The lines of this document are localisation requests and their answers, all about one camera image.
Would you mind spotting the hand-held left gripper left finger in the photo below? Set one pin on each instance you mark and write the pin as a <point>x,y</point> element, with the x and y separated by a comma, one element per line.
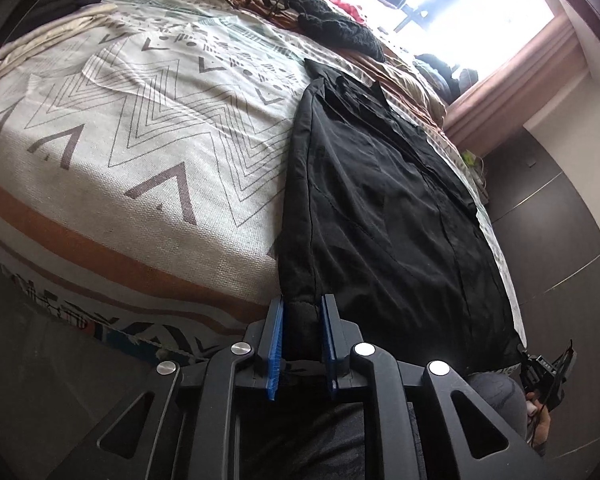
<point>275,345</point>

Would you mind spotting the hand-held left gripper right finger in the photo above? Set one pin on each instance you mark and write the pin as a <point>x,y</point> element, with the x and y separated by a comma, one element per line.
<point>328,340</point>

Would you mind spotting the black shirt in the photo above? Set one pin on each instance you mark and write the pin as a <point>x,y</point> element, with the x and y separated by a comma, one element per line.
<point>380,210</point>

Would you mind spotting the dark clothes pile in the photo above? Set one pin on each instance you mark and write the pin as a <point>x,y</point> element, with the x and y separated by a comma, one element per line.
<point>435,67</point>

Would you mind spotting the person's right hand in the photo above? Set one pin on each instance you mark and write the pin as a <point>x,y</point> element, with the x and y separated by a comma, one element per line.
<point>542,427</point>

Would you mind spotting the person's right leg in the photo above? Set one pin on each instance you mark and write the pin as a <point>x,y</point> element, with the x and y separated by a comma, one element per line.
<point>495,400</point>

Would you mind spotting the dark grey wardrobe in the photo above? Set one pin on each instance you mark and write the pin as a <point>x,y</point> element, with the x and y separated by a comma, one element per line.
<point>555,235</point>

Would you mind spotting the green item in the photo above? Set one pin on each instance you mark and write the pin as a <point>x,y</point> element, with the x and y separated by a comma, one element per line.
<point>468,158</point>

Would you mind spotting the patterned bed blanket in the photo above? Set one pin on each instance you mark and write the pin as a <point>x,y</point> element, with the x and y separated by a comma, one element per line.
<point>130,135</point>

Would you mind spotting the beige duvet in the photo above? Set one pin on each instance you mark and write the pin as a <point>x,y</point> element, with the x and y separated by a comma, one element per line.
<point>415,95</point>

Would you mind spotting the pink curtain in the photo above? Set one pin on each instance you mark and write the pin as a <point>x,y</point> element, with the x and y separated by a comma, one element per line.
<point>505,95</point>

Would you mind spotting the black knitted sweater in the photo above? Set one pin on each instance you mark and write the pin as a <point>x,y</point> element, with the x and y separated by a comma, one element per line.
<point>340,30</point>

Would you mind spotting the red cloth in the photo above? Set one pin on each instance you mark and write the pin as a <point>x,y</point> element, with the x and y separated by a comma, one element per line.
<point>347,10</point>

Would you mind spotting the window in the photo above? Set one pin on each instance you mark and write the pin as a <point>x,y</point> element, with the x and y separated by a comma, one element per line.
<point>505,0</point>

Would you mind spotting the cream folded cloth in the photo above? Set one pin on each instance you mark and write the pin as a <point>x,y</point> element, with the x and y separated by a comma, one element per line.
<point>45,30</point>

